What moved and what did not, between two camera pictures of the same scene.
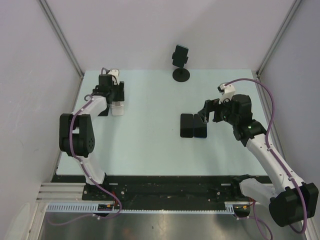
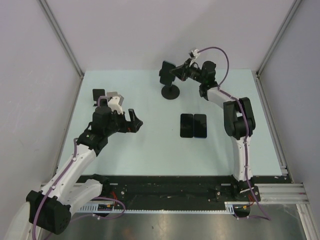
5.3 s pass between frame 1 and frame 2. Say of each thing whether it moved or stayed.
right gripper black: moved
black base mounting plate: stayed
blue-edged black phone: stayed
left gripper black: moved
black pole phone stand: moved
